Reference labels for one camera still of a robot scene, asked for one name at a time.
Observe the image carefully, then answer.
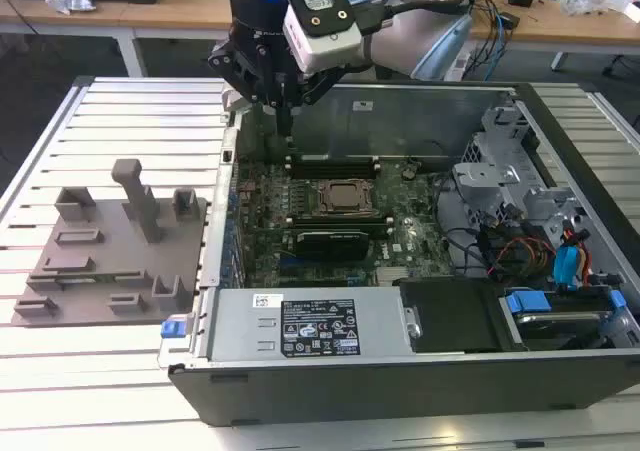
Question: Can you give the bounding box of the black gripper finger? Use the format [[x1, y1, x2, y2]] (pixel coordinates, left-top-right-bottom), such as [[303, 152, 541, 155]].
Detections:
[[207, 39, 286, 139], [284, 67, 347, 138]]

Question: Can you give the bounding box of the black RAM slot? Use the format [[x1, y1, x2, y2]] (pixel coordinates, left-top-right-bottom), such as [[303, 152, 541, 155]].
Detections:
[[287, 223, 392, 238], [288, 155, 380, 168], [289, 166, 381, 180], [287, 212, 389, 225]]

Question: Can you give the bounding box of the wooden desk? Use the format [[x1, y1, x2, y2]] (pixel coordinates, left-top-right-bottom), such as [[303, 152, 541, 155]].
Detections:
[[469, 0, 640, 72], [0, 0, 236, 78]]

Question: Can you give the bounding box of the CPU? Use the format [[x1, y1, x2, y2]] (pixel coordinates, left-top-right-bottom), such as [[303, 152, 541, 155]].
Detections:
[[329, 184, 366, 206]]

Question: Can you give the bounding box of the CPU socket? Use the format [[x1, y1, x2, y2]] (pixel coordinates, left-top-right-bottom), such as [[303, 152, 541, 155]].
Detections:
[[314, 176, 384, 215]]

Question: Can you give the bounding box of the black graphics card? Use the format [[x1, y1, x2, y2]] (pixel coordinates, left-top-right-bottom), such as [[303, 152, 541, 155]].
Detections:
[[292, 228, 371, 263]]

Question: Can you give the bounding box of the green motherboard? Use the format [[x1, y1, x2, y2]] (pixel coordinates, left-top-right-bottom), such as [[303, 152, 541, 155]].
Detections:
[[227, 163, 451, 290]]

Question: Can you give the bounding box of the silver metal drive cage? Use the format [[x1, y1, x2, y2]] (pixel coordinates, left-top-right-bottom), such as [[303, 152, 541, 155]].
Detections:
[[452, 104, 592, 243]]

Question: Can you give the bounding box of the grey part rack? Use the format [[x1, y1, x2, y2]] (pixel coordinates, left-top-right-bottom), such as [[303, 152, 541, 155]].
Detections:
[[10, 158, 209, 328]]

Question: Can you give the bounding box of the silver chipset heatsink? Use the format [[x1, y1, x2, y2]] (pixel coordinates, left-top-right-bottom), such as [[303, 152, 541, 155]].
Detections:
[[374, 266, 417, 287]]

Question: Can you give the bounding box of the grey power supply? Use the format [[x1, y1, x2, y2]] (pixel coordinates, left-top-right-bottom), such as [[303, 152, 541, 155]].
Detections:
[[207, 287, 420, 361]]

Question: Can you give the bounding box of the black plastic shroud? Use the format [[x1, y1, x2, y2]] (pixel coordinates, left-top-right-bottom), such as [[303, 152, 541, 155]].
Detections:
[[398, 276, 527, 356]]

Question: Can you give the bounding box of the blue plastic latch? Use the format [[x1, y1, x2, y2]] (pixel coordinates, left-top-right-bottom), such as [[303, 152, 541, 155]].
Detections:
[[160, 314, 196, 341]]

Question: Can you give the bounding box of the hard disk in blue carrier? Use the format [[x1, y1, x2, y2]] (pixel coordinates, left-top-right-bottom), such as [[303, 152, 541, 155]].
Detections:
[[499, 288, 629, 352]]

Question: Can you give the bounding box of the black PC case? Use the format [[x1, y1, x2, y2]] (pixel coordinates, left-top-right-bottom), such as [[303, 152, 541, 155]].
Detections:
[[159, 75, 640, 427]]

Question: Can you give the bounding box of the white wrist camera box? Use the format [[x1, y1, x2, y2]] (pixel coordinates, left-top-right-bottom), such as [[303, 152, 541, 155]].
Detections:
[[277, 0, 364, 75]]

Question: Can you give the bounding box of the blue cable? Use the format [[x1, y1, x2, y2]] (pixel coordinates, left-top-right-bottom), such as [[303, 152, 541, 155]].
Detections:
[[485, 0, 508, 81]]

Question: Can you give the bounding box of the red yellow wire bundle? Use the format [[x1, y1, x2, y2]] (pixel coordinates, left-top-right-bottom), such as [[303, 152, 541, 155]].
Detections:
[[492, 235, 557, 277]]

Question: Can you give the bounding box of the blue flat wire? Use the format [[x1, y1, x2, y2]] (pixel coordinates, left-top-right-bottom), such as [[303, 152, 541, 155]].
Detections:
[[553, 243, 585, 293]]

